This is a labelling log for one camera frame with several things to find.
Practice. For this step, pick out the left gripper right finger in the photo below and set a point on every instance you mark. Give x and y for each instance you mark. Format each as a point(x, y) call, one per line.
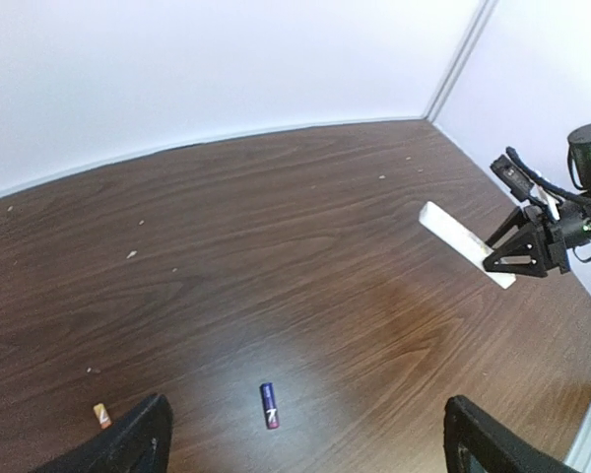
point(474, 441)

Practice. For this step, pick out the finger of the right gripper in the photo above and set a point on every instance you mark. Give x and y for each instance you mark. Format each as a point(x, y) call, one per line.
point(514, 221)
point(513, 258)

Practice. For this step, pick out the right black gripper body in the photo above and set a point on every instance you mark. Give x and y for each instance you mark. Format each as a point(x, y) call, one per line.
point(544, 243)

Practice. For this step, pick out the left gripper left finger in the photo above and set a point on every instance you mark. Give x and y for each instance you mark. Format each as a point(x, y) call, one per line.
point(140, 441)

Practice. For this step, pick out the white remote control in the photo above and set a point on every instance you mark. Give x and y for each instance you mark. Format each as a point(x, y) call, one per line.
point(459, 238)

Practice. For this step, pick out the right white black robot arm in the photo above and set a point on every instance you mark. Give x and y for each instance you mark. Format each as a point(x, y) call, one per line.
point(574, 207)

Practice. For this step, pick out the orange AAA battery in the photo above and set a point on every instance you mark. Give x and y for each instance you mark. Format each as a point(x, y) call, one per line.
point(102, 415)

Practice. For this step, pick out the purple AAA battery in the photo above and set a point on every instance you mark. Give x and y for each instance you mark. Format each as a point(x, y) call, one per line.
point(269, 404)

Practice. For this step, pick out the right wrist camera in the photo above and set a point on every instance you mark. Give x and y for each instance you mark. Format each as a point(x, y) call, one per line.
point(523, 188)

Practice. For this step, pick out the right aluminium frame post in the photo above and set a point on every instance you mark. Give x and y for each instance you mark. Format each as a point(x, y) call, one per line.
point(460, 57)

